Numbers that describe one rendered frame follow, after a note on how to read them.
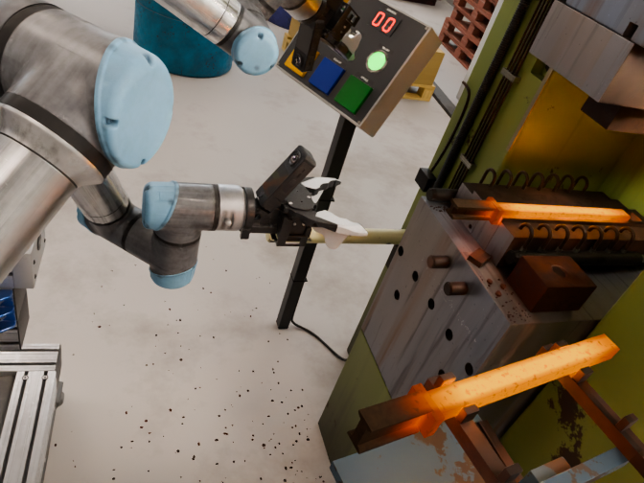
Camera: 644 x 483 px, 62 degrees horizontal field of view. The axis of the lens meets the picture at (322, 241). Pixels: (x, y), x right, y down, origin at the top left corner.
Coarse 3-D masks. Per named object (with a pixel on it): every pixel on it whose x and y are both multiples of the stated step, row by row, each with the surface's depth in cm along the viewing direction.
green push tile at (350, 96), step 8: (352, 80) 130; (360, 80) 129; (344, 88) 131; (352, 88) 130; (360, 88) 129; (368, 88) 128; (336, 96) 132; (344, 96) 131; (352, 96) 130; (360, 96) 128; (344, 104) 130; (352, 104) 129; (360, 104) 128; (352, 112) 129
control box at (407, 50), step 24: (360, 0) 134; (360, 24) 132; (408, 24) 126; (288, 48) 143; (360, 48) 131; (384, 48) 128; (408, 48) 125; (432, 48) 128; (288, 72) 141; (312, 72) 137; (360, 72) 130; (384, 72) 127; (408, 72) 127; (384, 96) 127; (360, 120) 128; (384, 120) 133
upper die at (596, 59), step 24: (552, 24) 93; (576, 24) 88; (600, 24) 84; (552, 48) 93; (576, 48) 88; (600, 48) 84; (624, 48) 80; (576, 72) 88; (600, 72) 84; (624, 72) 82; (600, 96) 84; (624, 96) 85
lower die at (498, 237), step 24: (480, 192) 112; (504, 192) 117; (528, 192) 120; (552, 192) 124; (576, 192) 127; (600, 192) 131; (504, 216) 105; (480, 240) 110; (504, 240) 103; (552, 240) 105; (576, 240) 107; (624, 240) 112; (504, 264) 106
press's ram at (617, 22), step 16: (560, 0) 92; (576, 0) 88; (592, 0) 85; (608, 0) 83; (624, 0) 80; (640, 0) 78; (592, 16) 85; (608, 16) 83; (624, 16) 80; (640, 16) 78; (624, 32) 80; (640, 32) 78
